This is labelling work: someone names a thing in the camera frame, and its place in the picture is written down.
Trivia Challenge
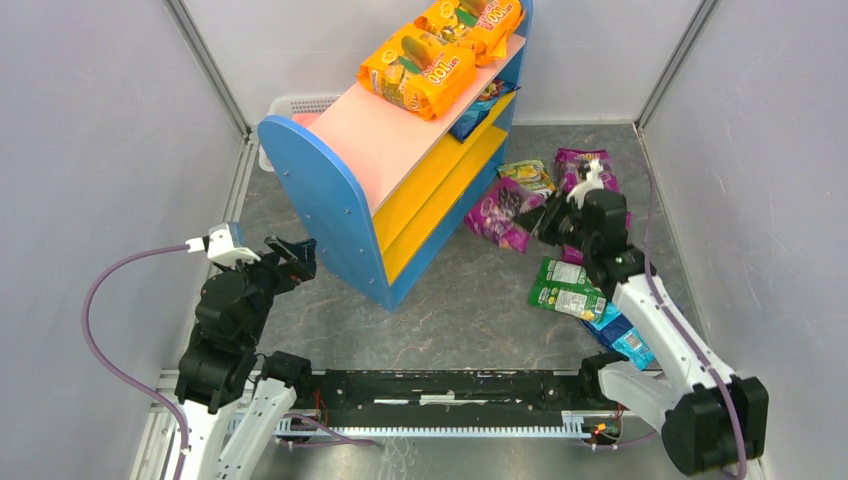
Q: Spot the purple candy bag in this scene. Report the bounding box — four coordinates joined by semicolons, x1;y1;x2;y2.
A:
464;177;545;254
560;212;632;266
555;148;620;194

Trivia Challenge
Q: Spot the yellow green Fox's candy bag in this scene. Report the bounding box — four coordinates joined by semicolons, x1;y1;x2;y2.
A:
497;158;557;198

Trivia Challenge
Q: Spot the blue Slendy candy bag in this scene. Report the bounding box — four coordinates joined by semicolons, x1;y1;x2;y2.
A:
449;78;520;143

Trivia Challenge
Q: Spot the orange candy bag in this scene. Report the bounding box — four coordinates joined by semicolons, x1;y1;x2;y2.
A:
413;0;525;67
357;23;477;121

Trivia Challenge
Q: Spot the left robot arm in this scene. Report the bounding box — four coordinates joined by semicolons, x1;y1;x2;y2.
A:
164;228;317;479

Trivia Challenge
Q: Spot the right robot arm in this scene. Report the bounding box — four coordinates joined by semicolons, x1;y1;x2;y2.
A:
515;188;769;478

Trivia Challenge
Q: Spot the purple candy bag top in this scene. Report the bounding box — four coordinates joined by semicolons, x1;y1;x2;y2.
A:
555;148;620;194

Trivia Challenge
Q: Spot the blue pink yellow shelf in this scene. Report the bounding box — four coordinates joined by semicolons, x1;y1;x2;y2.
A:
258;2;534;311

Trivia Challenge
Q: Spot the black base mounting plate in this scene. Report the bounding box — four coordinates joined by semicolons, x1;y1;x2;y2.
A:
295;370;618;428

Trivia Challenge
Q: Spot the white plastic basket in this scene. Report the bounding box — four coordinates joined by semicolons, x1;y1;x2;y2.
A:
257;94;341;172

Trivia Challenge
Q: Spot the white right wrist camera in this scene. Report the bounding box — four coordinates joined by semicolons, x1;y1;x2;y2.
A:
567;158;604;209

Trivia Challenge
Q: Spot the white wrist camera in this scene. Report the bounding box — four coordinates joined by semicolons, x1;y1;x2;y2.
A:
185;221;261;268
567;158;604;209

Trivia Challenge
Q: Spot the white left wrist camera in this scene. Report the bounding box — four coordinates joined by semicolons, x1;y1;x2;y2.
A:
185;221;261;268

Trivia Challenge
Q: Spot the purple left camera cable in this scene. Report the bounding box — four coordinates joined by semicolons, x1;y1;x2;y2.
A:
80;245;192;480

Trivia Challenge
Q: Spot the white slotted cable duct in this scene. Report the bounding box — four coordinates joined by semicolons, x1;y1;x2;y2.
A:
201;413;624;439

